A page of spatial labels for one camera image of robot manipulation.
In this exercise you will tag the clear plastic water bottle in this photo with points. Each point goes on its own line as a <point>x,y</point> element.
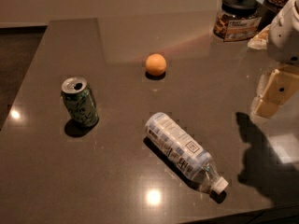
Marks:
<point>196,164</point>

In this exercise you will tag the green soda can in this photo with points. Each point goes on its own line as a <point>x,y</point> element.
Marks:
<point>79,102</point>

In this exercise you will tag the orange fruit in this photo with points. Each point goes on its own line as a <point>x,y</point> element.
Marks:
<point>155,65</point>

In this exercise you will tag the snack packet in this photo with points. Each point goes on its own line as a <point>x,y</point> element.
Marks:
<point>260,40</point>

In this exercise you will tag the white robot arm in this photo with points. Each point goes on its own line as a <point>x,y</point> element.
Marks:
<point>283,41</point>

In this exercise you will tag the glass jar black lid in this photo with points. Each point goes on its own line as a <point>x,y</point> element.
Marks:
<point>236,20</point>

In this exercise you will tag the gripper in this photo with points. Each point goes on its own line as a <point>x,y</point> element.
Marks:
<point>284,41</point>

